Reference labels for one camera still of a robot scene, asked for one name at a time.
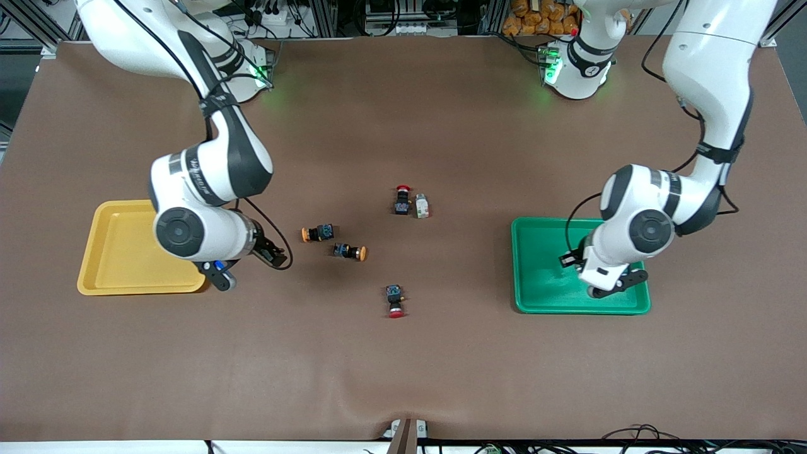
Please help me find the green plastic tray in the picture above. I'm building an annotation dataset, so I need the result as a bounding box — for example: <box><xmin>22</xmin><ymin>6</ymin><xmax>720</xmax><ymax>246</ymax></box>
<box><xmin>511</xmin><ymin>217</ymin><xmax>651</xmax><ymax>315</ymax></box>

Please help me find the yellow plastic tray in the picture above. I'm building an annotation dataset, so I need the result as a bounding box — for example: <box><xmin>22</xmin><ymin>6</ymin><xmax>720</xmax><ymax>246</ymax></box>
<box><xmin>77</xmin><ymin>200</ymin><xmax>209</xmax><ymax>296</ymax></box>

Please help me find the brown table mat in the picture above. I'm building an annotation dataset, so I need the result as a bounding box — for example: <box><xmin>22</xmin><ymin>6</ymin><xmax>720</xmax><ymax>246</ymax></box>
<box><xmin>0</xmin><ymin>36</ymin><xmax>807</xmax><ymax>442</ymax></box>

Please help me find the white power strip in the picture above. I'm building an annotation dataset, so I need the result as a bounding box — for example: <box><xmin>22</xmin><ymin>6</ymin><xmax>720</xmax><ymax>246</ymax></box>
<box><xmin>366</xmin><ymin>22</ymin><xmax>436</xmax><ymax>37</ymax></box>
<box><xmin>249</xmin><ymin>5</ymin><xmax>292</xmax><ymax>27</ymax></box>

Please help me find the pile of orange bread toys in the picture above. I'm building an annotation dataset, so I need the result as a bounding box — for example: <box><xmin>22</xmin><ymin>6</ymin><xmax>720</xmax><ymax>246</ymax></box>
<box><xmin>502</xmin><ymin>0</ymin><xmax>581</xmax><ymax>37</ymax></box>

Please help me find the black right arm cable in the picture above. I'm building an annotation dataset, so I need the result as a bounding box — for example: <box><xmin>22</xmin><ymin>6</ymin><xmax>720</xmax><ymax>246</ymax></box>
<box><xmin>236</xmin><ymin>197</ymin><xmax>294</xmax><ymax>272</ymax></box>

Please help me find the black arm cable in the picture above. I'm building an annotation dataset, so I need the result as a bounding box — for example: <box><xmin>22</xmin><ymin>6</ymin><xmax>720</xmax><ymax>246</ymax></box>
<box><xmin>236</xmin><ymin>197</ymin><xmax>294</xmax><ymax>272</ymax></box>
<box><xmin>564</xmin><ymin>191</ymin><xmax>607</xmax><ymax>254</ymax></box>

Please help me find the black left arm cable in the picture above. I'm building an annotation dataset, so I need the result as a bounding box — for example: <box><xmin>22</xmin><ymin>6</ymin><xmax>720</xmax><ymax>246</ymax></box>
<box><xmin>564</xmin><ymin>191</ymin><xmax>607</xmax><ymax>254</ymax></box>

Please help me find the red mushroom push button switch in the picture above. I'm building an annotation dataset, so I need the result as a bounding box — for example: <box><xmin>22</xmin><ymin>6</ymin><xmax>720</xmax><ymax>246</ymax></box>
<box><xmin>385</xmin><ymin>284</ymin><xmax>406</xmax><ymax>319</ymax></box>

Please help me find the black cable bundle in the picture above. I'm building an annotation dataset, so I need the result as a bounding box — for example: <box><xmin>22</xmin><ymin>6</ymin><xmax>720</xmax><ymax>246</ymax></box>
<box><xmin>599</xmin><ymin>424</ymin><xmax>694</xmax><ymax>454</ymax></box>

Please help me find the aluminium frame strut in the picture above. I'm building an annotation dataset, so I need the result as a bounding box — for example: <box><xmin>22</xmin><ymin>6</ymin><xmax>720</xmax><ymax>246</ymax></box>
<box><xmin>760</xmin><ymin>0</ymin><xmax>796</xmax><ymax>48</ymax></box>
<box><xmin>0</xmin><ymin>0</ymin><xmax>83</xmax><ymax>57</ymax></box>

